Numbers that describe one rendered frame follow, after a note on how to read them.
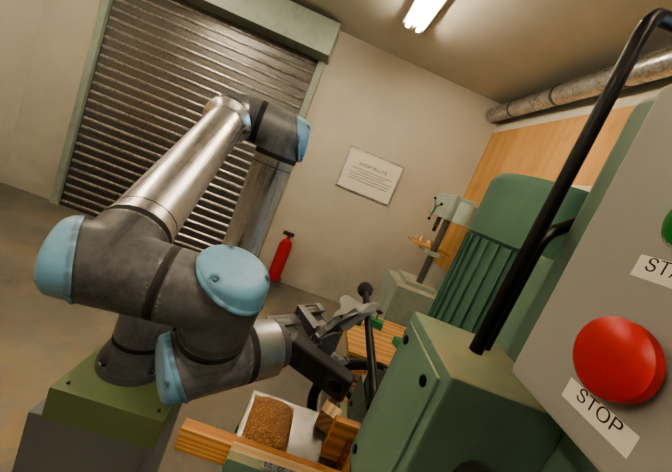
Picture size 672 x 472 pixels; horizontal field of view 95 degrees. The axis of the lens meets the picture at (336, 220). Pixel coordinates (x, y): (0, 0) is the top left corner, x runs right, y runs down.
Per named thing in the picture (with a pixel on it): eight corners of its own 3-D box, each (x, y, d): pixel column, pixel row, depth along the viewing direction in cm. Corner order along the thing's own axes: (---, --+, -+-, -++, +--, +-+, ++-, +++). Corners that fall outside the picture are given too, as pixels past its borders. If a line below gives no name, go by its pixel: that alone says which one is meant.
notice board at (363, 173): (388, 206, 341) (405, 167, 335) (388, 206, 340) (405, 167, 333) (334, 185, 335) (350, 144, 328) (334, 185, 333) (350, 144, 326)
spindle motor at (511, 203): (487, 368, 56) (569, 210, 51) (555, 456, 39) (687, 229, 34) (398, 334, 55) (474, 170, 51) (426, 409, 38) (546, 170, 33)
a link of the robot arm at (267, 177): (184, 325, 100) (264, 102, 89) (237, 338, 105) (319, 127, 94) (169, 356, 86) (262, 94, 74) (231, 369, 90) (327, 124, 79)
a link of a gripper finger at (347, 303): (360, 279, 62) (322, 304, 59) (380, 298, 58) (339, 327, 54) (362, 289, 64) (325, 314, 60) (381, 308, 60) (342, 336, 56)
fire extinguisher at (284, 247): (280, 282, 351) (298, 234, 342) (277, 288, 332) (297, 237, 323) (265, 276, 349) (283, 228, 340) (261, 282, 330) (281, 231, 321)
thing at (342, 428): (423, 485, 59) (441, 451, 57) (426, 493, 57) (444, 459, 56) (320, 449, 57) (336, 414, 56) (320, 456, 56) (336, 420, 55)
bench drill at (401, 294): (402, 343, 322) (467, 203, 300) (419, 383, 261) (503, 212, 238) (359, 327, 318) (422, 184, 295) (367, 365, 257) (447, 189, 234)
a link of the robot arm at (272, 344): (267, 352, 43) (248, 400, 46) (296, 345, 46) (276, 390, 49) (245, 309, 49) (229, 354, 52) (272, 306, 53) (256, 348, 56)
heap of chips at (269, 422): (294, 408, 64) (299, 397, 64) (284, 464, 52) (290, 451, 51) (256, 394, 64) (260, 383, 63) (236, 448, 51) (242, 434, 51)
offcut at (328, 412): (330, 437, 61) (337, 421, 60) (313, 425, 62) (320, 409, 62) (336, 425, 64) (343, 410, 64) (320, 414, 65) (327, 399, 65)
